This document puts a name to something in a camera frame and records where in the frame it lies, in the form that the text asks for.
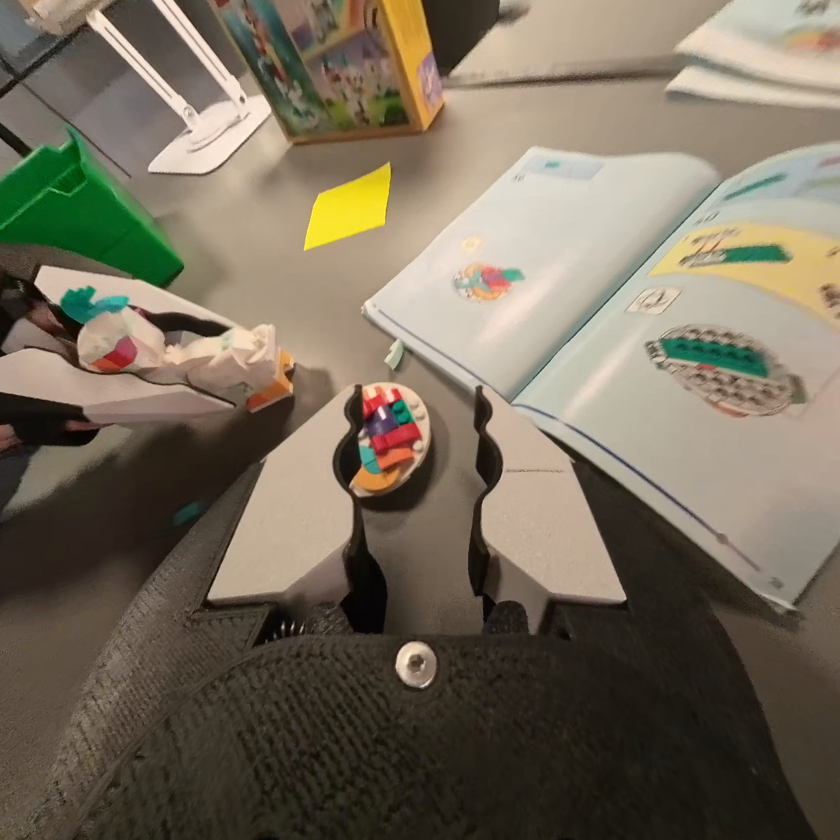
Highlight black chair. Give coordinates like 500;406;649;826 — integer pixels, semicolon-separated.
423;0;529;74

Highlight green plastic bin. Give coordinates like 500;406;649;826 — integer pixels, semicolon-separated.
0;125;186;290

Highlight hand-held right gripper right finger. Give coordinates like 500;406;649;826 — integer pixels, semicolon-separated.
468;386;629;634

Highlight round colourful lego tail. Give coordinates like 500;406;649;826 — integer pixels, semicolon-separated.
348;382;434;494

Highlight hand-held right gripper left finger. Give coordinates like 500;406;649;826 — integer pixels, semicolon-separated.
205;384;389;614

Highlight open lego instruction booklet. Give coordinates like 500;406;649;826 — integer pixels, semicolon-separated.
361;141;840;613

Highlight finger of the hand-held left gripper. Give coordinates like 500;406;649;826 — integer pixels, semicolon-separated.
0;346;238;427
33;264;242;336

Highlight yellow paper sheet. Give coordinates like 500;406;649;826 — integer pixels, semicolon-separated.
303;162;392;252

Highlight colourful lego set box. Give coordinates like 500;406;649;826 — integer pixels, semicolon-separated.
209;0;445;145

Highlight white stand with wooden board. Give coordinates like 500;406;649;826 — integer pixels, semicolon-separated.
20;0;273;175

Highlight white lego bird body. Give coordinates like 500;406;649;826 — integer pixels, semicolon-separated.
59;287;296;413

